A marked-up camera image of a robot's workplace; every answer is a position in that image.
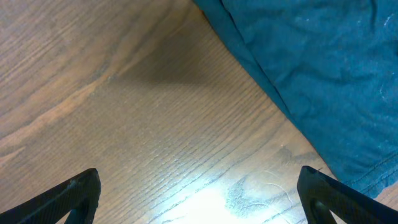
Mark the navy blue shorts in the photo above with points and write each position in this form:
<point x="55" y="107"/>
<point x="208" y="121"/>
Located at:
<point x="331" y="68"/>

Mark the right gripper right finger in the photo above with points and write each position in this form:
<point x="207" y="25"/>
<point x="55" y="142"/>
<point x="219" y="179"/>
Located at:
<point x="322" y="197"/>

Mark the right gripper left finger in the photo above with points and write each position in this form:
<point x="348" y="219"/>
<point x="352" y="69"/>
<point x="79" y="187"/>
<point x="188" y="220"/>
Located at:
<point x="77" y="198"/>

